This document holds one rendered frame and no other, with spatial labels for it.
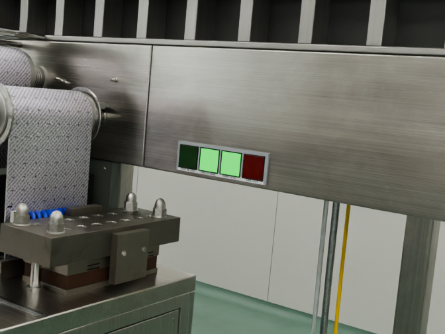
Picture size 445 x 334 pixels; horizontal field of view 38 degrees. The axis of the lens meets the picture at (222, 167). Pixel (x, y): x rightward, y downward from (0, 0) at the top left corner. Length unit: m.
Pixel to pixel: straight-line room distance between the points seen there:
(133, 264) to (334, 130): 0.53
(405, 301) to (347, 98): 0.46
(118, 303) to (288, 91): 0.57
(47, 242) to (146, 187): 3.45
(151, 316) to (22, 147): 0.47
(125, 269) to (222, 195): 2.92
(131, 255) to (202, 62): 0.46
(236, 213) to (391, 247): 1.05
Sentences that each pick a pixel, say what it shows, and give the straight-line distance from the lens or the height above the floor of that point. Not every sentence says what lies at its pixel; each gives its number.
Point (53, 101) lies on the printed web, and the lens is 1.55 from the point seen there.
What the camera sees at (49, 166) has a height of 1.14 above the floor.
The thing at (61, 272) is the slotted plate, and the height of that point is 0.95.
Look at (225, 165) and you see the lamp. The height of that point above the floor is 1.18.
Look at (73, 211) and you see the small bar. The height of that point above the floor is 1.04.
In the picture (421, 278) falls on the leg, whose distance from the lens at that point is 1.47.
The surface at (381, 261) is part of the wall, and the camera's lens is 3.86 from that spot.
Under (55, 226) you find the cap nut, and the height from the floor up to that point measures 1.04.
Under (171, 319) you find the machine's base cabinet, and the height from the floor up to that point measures 0.81.
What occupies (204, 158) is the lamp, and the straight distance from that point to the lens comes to 1.50.
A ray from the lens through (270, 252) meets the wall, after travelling 4.19.
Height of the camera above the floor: 1.33
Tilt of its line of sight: 6 degrees down
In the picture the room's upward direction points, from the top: 5 degrees clockwise
